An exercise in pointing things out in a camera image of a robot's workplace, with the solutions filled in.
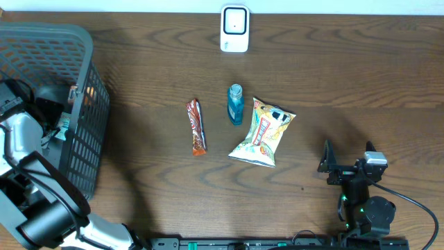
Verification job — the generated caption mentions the light blue tissue pack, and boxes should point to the light blue tissue pack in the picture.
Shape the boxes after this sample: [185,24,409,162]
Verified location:
[41,112,71,149]

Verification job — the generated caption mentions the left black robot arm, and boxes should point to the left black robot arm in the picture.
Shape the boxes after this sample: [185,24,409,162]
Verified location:
[1,78,149,249]

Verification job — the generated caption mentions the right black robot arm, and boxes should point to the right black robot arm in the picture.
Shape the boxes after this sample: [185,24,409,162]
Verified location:
[317,140,396,249]

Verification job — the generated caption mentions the red chocolate bar wrapper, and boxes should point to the red chocolate bar wrapper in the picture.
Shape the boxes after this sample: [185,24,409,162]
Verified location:
[186,99,207,156]

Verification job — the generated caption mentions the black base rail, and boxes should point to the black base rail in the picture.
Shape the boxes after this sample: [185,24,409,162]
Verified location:
[149,236,411,250]

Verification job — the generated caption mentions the blue mouthwash bottle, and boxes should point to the blue mouthwash bottle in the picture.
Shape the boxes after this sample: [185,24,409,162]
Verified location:
[228,84,244,126]

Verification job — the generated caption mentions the grey plastic shopping basket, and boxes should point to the grey plastic shopping basket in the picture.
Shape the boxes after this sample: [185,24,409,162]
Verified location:
[1,22,110,199]

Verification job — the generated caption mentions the orange basket tag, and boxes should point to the orange basket tag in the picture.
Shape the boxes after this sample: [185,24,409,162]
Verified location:
[67,85,78,106]

